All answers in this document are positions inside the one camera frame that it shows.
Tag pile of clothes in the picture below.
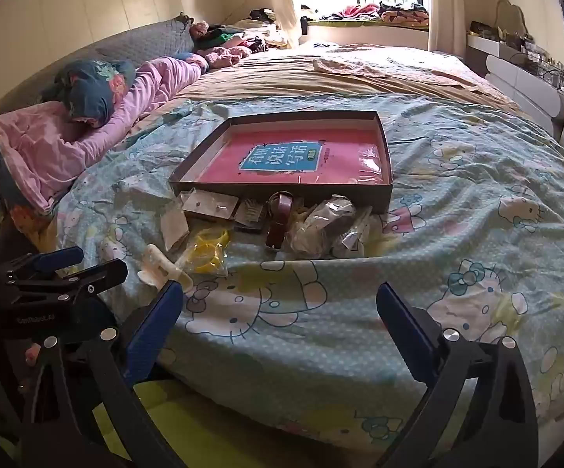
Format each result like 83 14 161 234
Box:
189 7 293 71

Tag dark brown cardboard box tray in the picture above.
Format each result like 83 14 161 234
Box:
169 110 394 216

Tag blue floral pillow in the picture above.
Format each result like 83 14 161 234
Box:
54 58 137 128

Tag pale floral cloth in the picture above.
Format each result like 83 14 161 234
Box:
312 55 488 89

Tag white vanity dresser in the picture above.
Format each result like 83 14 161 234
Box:
466 33 564 133

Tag cream hair claw clip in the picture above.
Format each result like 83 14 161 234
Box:
138 244 194 290

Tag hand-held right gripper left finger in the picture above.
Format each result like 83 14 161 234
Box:
21 280 187 468

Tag person's yellow-green clothing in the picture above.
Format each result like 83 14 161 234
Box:
91 379 412 468

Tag clear plastic bags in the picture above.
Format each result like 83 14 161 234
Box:
160 204 191 250

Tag grey quilted headboard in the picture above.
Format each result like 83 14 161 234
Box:
0 14 196 125

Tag yellow hoop ring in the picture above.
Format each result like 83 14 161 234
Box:
190 250 227 274
194 228 232 255

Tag clothes on window sill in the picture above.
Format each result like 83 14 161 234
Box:
301 2 430 28

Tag tan blanket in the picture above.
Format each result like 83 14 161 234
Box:
130 43 532 125

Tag stud earring card packet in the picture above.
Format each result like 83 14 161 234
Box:
180 188 240 221

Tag large clear plastic bag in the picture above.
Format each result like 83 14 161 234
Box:
286 195 361 257

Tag cartoon cat printed blanket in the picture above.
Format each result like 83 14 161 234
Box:
52 92 564 447

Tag pink quilt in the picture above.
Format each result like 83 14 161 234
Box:
0 53 210 213

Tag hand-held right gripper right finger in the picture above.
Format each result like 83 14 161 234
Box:
376 282 539 468

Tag clutter of cosmetics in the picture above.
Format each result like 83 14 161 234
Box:
469 19 564 89

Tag pink book with blue label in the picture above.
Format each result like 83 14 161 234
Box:
191 129 393 187

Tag scalloped vanity mirror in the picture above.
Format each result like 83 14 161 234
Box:
495 0 527 36

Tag clear packet with pearl earrings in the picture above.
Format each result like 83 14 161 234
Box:
332 206 373 257

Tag small comb in clear packet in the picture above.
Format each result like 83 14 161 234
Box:
234 198 268 233

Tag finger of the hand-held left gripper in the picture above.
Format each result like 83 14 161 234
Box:
6 258 129 304
0 246 85 281

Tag brown strap wristwatch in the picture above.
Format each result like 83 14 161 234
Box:
265 191 299 251

